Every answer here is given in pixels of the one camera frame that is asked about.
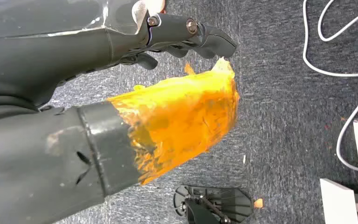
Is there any black plastic base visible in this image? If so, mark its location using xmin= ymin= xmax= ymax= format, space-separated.
xmin=173 ymin=185 xmax=254 ymax=224

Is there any white cable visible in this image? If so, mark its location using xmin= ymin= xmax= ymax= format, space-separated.
xmin=302 ymin=0 xmax=358 ymax=173

